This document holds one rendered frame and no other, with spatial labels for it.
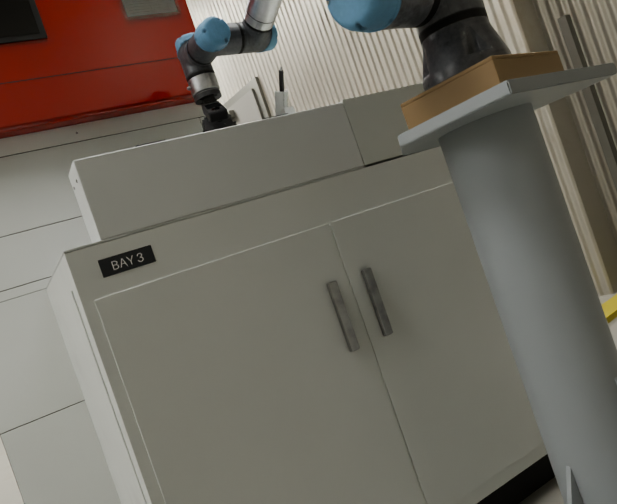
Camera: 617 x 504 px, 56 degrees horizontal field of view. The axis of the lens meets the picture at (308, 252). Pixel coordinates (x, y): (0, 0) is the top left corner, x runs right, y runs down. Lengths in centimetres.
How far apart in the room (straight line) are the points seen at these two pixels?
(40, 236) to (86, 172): 63
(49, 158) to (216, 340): 84
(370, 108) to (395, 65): 265
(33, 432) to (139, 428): 65
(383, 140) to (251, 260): 41
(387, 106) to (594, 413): 72
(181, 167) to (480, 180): 51
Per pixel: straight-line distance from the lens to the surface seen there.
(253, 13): 152
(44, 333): 163
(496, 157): 98
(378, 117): 129
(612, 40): 321
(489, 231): 100
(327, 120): 122
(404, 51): 388
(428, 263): 128
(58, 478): 166
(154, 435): 103
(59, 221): 166
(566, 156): 314
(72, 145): 172
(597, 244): 318
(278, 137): 116
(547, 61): 107
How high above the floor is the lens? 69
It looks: level
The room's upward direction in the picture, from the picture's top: 19 degrees counter-clockwise
